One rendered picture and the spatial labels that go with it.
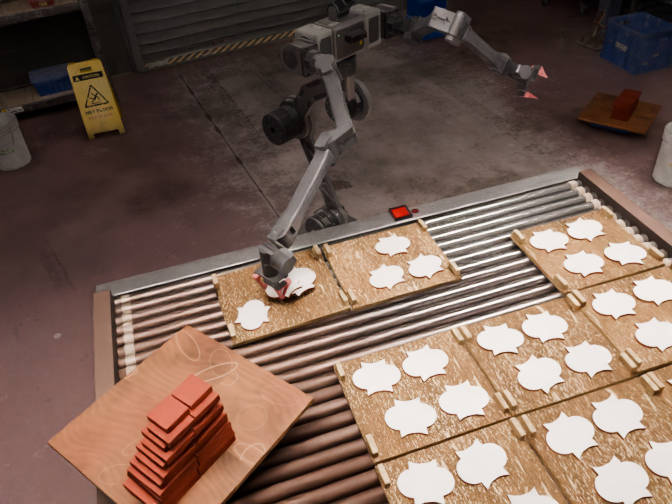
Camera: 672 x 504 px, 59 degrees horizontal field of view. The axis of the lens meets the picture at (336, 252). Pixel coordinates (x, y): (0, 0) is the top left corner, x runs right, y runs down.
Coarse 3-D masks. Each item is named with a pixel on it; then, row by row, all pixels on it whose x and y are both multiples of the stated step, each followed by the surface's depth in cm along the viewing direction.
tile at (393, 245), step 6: (384, 240) 225; (390, 240) 225; (396, 240) 225; (402, 240) 224; (408, 240) 224; (378, 246) 222; (384, 246) 222; (390, 246) 222; (396, 246) 222; (402, 246) 222; (408, 246) 222; (378, 252) 220; (384, 252) 220; (390, 252) 219; (396, 252) 219; (402, 252) 220
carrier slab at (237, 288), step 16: (304, 256) 222; (240, 272) 217; (320, 272) 215; (224, 288) 211; (240, 288) 211; (256, 288) 210; (320, 288) 208; (336, 288) 208; (224, 304) 205; (240, 304) 204; (272, 304) 204; (288, 304) 203; (304, 304) 203; (320, 304) 202; (336, 304) 202; (272, 320) 198; (288, 320) 197; (304, 320) 197; (240, 336) 193; (256, 336) 193
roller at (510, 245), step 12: (468, 252) 221; (480, 252) 221; (492, 252) 221; (456, 264) 219; (204, 324) 201; (216, 324) 200; (168, 336) 197; (120, 348) 194; (132, 348) 194; (144, 348) 195
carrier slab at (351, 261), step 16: (416, 224) 233; (352, 240) 228; (368, 240) 227; (416, 240) 225; (432, 240) 225; (336, 256) 221; (352, 256) 220; (368, 256) 220; (384, 256) 219; (400, 256) 219; (416, 256) 218; (336, 272) 214; (352, 272) 214; (368, 272) 213; (448, 272) 211; (352, 288) 207; (368, 288) 207; (384, 288) 206; (400, 288) 206; (416, 288) 205; (432, 288) 207; (352, 304) 201; (368, 304) 201
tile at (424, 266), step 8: (424, 256) 217; (432, 256) 216; (408, 264) 215; (416, 264) 214; (424, 264) 213; (432, 264) 213; (440, 264) 213; (416, 272) 210; (424, 272) 210; (432, 272) 210
